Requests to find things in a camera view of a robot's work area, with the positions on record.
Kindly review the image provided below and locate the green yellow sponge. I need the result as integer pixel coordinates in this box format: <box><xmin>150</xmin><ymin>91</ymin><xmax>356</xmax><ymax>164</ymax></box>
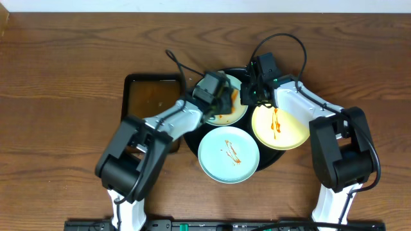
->
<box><xmin>218</xmin><ymin>87</ymin><xmax>234</xmax><ymax>115</ymax></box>

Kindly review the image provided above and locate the light green plate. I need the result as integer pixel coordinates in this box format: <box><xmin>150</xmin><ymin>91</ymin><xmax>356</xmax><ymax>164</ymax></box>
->
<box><xmin>198</xmin><ymin>126</ymin><xmax>260</xmax><ymax>184</ymax></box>
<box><xmin>189</xmin><ymin>71</ymin><xmax>248</xmax><ymax>126</ymax></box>

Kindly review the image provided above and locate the yellow plate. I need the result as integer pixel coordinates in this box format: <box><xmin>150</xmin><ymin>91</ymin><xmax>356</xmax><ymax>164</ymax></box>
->
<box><xmin>251</xmin><ymin>106</ymin><xmax>310</xmax><ymax>150</ymax></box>

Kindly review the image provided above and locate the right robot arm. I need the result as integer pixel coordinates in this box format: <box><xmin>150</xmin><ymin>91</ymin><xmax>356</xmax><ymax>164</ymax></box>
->
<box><xmin>240</xmin><ymin>74</ymin><xmax>381</xmax><ymax>230</ymax></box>

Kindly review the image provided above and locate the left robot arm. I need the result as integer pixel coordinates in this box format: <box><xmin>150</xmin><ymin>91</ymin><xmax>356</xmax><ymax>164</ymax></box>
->
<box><xmin>94</xmin><ymin>72</ymin><xmax>234</xmax><ymax>230</ymax></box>

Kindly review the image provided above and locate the rectangular black water tray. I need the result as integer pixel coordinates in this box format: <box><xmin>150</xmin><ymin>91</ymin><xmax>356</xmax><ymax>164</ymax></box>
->
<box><xmin>121</xmin><ymin>73</ymin><xmax>184</xmax><ymax>154</ymax></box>

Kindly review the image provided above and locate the round black tray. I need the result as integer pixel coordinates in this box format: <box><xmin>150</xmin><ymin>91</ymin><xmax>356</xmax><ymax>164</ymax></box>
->
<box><xmin>184</xmin><ymin>67</ymin><xmax>286</xmax><ymax>171</ymax></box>

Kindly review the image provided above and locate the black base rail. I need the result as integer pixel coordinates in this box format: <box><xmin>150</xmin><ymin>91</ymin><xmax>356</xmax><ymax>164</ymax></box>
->
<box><xmin>63</xmin><ymin>218</ymin><xmax>386</xmax><ymax>231</ymax></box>

